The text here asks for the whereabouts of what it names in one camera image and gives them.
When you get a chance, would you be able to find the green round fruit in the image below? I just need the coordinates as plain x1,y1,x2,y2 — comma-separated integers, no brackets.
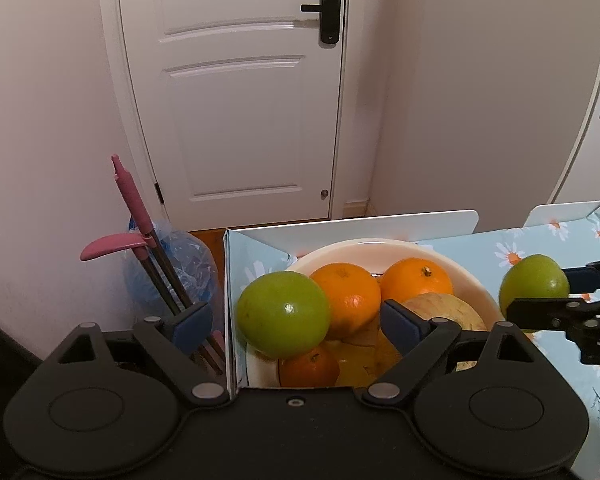
499,254,571,333
236,271,332,359

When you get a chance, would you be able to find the large yellow-red apple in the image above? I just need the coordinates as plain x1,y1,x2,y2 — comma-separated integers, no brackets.
402,292,490,375

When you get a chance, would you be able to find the small tangerine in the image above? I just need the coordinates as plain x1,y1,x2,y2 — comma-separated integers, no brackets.
278,345,341,389

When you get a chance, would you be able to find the black door lock handle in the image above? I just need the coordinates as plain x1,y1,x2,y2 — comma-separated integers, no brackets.
301,0,343,50

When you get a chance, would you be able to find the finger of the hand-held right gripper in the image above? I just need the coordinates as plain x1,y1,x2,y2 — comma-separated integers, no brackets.
562,254,600,295
507,296,600,333

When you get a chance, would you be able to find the white refrigerator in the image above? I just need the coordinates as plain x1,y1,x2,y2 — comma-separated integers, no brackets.
547,0,600,206

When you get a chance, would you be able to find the blue plastic bag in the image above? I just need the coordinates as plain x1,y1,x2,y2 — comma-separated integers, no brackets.
124,217,220,318

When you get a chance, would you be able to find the cream oval bowl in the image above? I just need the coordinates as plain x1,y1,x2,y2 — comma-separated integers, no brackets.
245,238,506,390

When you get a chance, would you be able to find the white door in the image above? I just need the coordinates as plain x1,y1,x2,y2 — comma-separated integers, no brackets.
97,0,350,232

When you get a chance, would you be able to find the pink broom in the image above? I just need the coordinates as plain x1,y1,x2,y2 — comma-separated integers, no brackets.
80,154,227,377

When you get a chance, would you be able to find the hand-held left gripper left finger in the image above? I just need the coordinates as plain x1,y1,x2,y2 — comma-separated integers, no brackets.
45,301,231,408

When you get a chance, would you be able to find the white chair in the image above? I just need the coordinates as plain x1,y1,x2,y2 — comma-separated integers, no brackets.
229,210,480,262
522,201,600,229

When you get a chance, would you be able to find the orange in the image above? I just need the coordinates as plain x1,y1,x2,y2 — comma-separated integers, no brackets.
309,262,382,341
380,257,454,306

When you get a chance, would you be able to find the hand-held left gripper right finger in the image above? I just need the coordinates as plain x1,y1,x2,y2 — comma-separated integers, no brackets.
362,299,537,407

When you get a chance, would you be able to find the daisy print tablecloth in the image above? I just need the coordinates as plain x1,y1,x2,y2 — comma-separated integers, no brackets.
223,200,600,480

